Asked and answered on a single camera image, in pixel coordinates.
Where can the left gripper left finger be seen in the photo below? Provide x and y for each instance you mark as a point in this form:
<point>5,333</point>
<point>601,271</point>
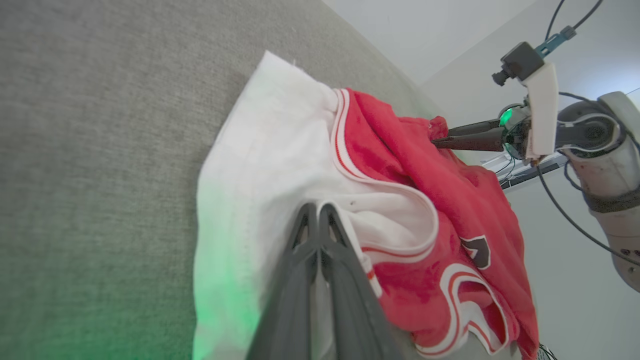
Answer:
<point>295,300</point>

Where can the red and white sports garment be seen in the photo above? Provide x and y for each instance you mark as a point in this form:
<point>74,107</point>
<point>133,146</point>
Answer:
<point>425,200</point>

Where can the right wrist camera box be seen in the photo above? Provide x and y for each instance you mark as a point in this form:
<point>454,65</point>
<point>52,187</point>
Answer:
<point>520,61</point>

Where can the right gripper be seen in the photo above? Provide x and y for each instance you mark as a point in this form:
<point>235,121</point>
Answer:
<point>542,115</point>

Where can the grey fabric sofa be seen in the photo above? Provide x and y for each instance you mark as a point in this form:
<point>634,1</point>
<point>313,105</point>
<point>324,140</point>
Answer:
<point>100,150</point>

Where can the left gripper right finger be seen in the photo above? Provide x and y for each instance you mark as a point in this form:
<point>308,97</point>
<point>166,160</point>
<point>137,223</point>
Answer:
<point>350,300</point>

